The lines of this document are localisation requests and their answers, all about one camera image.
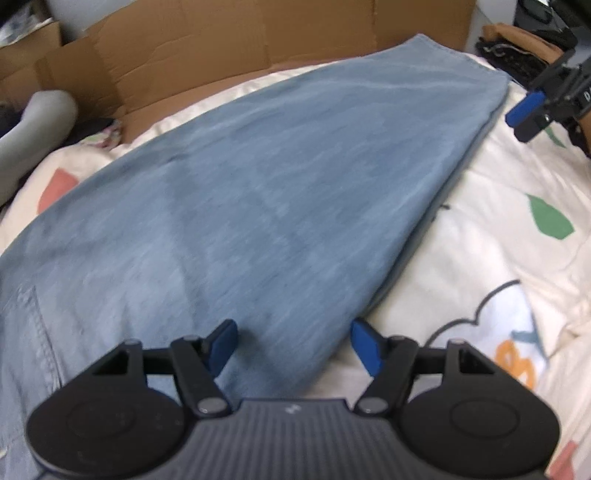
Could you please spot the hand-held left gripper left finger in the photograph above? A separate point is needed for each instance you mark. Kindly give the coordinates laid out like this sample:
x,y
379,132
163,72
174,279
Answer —
x,y
224,344

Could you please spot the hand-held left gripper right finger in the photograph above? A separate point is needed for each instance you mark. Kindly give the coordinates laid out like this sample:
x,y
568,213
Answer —
x,y
367,344

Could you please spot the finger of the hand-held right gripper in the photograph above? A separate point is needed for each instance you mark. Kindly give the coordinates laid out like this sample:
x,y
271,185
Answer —
x,y
533,127
524,108

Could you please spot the blue denim pants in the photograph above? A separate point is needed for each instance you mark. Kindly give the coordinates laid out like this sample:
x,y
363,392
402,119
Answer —
x,y
254,194

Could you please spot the person's right forearm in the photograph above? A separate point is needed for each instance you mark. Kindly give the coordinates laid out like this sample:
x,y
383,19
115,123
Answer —
x,y
585,138

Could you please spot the black patterned garment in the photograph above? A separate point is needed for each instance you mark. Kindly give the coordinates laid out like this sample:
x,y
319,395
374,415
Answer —
x,y
508,62

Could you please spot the cream bear print bed sheet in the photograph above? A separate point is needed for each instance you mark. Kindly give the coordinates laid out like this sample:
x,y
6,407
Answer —
x,y
498,230

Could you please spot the floral patterned cloth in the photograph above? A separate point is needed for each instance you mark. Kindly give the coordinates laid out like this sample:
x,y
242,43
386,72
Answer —
x,y
104,136

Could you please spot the grey neck pillow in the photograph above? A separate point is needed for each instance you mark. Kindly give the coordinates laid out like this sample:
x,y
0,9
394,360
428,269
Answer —
x,y
41,124

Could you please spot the brown cardboard sheet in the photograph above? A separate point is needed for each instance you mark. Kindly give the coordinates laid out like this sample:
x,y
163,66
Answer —
x,y
184,46

